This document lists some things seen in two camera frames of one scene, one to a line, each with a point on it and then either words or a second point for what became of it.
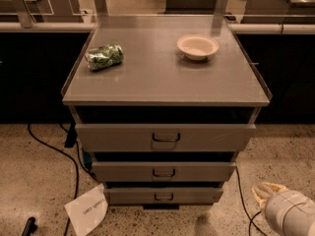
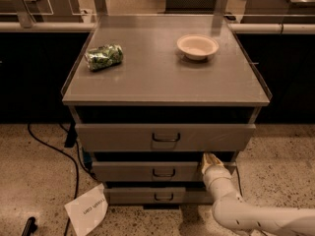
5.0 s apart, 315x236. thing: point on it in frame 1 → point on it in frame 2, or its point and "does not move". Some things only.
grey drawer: [163, 171] does not move
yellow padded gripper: [277, 207] → [214, 172]
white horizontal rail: [67, 27] does not move
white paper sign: [89, 211] does not move
